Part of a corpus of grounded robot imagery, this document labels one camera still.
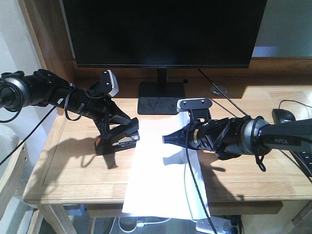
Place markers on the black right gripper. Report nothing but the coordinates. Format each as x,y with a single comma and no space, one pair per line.
220,136

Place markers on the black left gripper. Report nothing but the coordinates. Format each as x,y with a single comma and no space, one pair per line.
95,103

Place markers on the black orange stapler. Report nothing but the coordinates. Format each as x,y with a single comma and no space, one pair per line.
124,137

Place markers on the white paper sheets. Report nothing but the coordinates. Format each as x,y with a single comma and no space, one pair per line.
165,180

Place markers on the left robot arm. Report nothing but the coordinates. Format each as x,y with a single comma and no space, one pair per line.
39,89

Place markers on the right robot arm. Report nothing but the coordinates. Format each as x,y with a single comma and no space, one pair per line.
259,137

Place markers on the black monitor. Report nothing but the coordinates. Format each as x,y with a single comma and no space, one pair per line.
163,34

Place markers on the black computer mouse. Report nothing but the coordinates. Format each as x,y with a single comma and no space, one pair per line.
282,115

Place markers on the wooden chair grey cushion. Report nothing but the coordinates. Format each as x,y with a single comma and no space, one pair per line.
15,215

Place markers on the black keyboard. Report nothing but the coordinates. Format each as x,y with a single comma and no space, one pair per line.
304,161

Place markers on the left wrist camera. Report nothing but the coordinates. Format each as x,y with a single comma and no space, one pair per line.
108,83

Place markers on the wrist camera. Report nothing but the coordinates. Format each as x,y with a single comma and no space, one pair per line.
108,83
198,108

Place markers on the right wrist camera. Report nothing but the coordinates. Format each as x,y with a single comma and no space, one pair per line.
198,108

